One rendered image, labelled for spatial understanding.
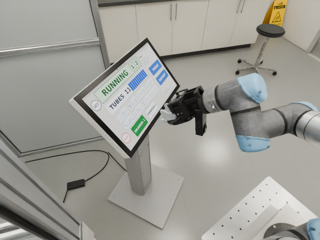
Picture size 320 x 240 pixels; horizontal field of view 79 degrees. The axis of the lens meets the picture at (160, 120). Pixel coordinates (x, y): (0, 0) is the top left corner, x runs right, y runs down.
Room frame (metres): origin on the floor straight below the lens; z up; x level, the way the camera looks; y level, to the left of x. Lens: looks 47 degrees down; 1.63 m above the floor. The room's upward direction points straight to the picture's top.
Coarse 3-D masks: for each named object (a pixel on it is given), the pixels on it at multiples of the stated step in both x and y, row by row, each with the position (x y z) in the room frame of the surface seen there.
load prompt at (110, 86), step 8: (128, 64) 0.75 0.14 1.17; (136, 64) 0.78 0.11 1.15; (120, 72) 0.70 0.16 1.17; (128, 72) 0.72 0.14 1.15; (112, 80) 0.64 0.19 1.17; (120, 80) 0.67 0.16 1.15; (104, 88) 0.59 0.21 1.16; (112, 88) 0.61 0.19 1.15; (96, 96) 0.55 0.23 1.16; (104, 96) 0.57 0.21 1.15
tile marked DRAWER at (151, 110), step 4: (152, 100) 0.68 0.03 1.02; (152, 104) 0.67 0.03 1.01; (156, 104) 0.68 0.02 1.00; (148, 108) 0.64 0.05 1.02; (152, 108) 0.65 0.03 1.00; (156, 108) 0.66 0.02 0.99; (144, 112) 0.61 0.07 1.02; (148, 112) 0.62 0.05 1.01; (152, 112) 0.63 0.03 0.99; (148, 116) 0.60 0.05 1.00; (152, 116) 0.62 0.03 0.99
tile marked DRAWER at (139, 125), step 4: (140, 116) 0.58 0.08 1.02; (140, 120) 0.57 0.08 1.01; (144, 120) 0.58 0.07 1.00; (136, 124) 0.54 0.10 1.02; (140, 124) 0.55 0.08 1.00; (144, 124) 0.56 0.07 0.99; (132, 128) 0.52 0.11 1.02; (136, 128) 0.53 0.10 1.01; (140, 128) 0.54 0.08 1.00; (136, 132) 0.51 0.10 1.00; (140, 132) 0.52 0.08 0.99
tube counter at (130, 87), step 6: (138, 72) 0.76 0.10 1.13; (144, 72) 0.78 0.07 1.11; (132, 78) 0.71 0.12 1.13; (138, 78) 0.73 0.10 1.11; (144, 78) 0.75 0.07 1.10; (126, 84) 0.67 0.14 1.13; (132, 84) 0.69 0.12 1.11; (138, 84) 0.71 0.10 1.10; (126, 90) 0.64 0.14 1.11; (132, 90) 0.66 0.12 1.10
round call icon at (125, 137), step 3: (126, 132) 0.49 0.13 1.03; (123, 135) 0.47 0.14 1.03; (126, 135) 0.48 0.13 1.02; (129, 135) 0.48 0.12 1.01; (120, 138) 0.46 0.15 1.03; (123, 138) 0.46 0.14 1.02; (126, 138) 0.47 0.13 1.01; (129, 138) 0.47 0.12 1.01; (123, 141) 0.45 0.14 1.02; (126, 141) 0.46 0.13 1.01; (129, 141) 0.46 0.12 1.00; (126, 144) 0.45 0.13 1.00
